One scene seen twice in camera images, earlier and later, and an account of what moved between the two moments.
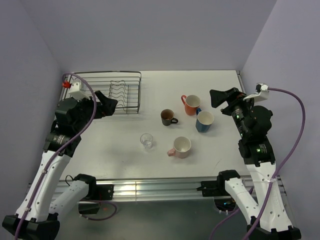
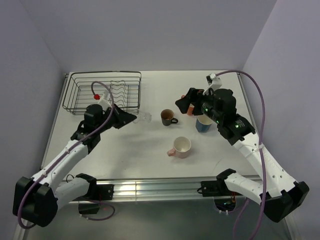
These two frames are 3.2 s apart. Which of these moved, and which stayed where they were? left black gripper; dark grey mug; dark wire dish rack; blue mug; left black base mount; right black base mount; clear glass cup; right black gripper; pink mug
Moved: left black gripper; right black gripper; clear glass cup
Stayed: left black base mount; dark grey mug; pink mug; dark wire dish rack; right black base mount; blue mug
